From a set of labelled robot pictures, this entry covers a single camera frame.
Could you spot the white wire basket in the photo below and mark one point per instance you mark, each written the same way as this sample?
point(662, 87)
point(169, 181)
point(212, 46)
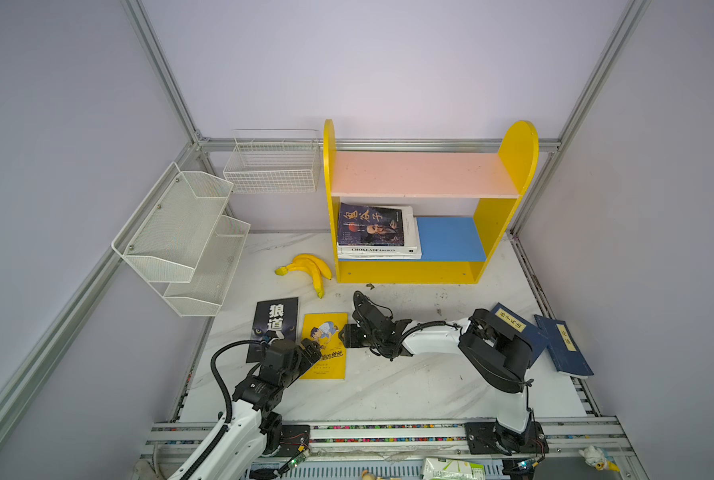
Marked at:
point(279, 161)

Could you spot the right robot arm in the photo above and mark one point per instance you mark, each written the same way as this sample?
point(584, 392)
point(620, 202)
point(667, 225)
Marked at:
point(499, 351)

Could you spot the yellow paperback book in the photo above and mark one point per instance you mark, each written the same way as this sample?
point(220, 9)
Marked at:
point(324, 330)

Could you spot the blue book yellow label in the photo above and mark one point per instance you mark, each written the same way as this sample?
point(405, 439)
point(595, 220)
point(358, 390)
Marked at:
point(527, 331)
point(564, 351)

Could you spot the yellow banana bunch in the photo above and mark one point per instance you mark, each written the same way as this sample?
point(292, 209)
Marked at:
point(317, 269)

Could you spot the aluminium front rail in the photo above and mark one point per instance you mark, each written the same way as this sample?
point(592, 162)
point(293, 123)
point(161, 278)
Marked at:
point(396, 449)

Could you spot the white Javen Mao portfolio book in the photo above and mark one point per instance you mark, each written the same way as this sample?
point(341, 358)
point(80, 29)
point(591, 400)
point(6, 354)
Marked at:
point(387, 256)

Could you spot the blue book yellow label near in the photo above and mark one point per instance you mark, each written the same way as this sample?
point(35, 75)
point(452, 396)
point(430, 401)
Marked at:
point(527, 331)

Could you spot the black book white characters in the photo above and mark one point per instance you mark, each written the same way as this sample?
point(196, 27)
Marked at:
point(275, 318)

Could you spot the white green carton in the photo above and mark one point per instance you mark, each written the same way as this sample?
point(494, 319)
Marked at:
point(449, 469)

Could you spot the yellow pink blue bookshelf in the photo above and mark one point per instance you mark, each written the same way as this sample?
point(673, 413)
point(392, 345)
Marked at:
point(455, 250)

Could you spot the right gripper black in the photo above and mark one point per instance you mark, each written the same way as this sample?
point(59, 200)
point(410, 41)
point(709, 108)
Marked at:
point(372, 324)

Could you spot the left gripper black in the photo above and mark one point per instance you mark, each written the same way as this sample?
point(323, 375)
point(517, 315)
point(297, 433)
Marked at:
point(300, 354)

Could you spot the blue book yellow label far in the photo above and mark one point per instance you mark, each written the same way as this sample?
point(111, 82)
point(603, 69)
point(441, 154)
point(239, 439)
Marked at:
point(564, 351)

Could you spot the white Chokladfabriken book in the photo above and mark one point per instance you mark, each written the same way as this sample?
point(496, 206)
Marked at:
point(372, 228)

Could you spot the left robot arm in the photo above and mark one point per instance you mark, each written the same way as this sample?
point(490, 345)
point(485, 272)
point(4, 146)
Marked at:
point(249, 427)

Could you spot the dark purple portrait book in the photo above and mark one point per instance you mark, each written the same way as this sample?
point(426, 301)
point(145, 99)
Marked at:
point(364, 225)

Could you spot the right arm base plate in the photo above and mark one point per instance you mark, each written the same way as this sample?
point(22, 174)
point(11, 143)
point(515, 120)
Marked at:
point(492, 438)

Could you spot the white mesh two-tier rack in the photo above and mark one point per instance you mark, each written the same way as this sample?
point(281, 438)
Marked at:
point(182, 242)

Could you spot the small toy figure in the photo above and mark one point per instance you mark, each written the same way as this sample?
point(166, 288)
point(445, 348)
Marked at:
point(599, 459)

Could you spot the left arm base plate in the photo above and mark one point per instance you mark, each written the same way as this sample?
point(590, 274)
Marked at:
point(287, 440)

